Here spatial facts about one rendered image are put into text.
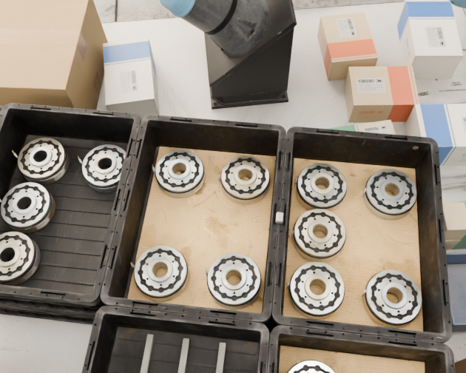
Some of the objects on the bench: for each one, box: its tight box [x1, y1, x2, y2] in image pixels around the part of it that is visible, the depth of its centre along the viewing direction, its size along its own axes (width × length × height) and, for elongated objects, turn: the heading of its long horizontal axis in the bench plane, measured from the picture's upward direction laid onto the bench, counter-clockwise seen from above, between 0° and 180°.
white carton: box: [396, 0, 463, 78], centre depth 137 cm, size 20×12×9 cm, turn 179°
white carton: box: [103, 38, 160, 120], centre depth 133 cm, size 20×12×9 cm, turn 9°
